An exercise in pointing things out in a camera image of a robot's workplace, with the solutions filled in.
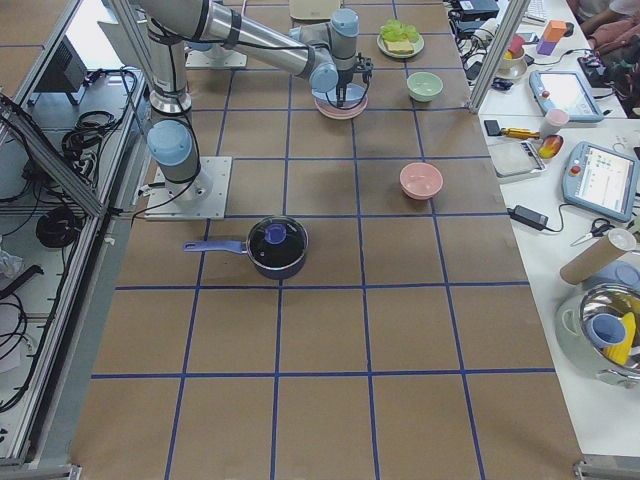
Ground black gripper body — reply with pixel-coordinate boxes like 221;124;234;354
335;52;373;107

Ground blue plate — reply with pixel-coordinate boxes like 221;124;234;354
311;83;366;108

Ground pink plate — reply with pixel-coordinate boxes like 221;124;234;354
314;96;368;120

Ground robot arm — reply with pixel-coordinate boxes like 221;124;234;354
146;17;203;202
140;1;373;109

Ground bread slice on plate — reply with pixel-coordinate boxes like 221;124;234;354
384;39;414;55

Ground green lettuce leaf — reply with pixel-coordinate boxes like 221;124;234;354
380;19;420;43

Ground mint green plate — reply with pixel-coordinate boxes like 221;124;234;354
377;35;425;59

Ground mint green bowl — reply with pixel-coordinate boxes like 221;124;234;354
406;72;444;102

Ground cream white toaster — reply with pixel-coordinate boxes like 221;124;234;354
289;0;343;21

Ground pink bowl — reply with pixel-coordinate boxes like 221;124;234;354
399;162;444;200

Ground digital kitchen scale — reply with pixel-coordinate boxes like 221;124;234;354
489;141;546;183

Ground blue saucepan with lid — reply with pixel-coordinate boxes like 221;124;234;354
183;216;309;280

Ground white paper cup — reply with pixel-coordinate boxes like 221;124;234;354
539;108;570;139

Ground teach pendant far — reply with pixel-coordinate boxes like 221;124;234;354
528;71;604;123

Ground teach pendant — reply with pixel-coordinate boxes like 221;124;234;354
562;142;639;222
528;71;604;123

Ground toy mango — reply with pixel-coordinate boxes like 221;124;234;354
537;134;564;160

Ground black power adapter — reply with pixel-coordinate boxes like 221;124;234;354
507;205;548;231

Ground teach pendant near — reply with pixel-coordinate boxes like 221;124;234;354
562;142;639;222

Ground scissors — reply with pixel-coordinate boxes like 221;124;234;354
571;217;615;246

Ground cardboard tube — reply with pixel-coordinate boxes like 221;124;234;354
559;228;637;285

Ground steel mixing bowl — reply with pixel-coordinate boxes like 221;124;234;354
555;284;639;388

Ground blue cup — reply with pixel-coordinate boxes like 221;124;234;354
588;313;627;349

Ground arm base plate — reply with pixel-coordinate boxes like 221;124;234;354
186;42;247;70
143;156;232;221

